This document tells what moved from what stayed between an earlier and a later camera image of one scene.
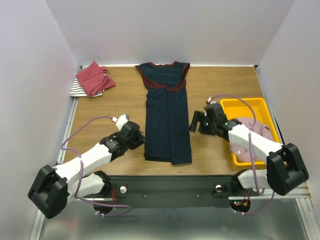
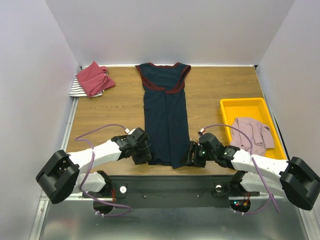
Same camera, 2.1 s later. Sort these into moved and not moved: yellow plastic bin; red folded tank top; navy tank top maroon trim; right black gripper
Moved: right black gripper
Not moved: yellow plastic bin; navy tank top maroon trim; red folded tank top
